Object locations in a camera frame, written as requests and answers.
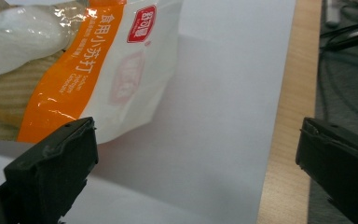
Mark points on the grey patterned carpet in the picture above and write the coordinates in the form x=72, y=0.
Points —
x=345, y=77

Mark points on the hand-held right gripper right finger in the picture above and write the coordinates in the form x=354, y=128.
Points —
x=341, y=161

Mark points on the orange and white powder bag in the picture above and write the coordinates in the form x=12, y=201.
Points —
x=74, y=68

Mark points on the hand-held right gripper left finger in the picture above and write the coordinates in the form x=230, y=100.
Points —
x=52, y=165

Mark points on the white paper sheet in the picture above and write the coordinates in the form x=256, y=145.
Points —
x=205, y=124

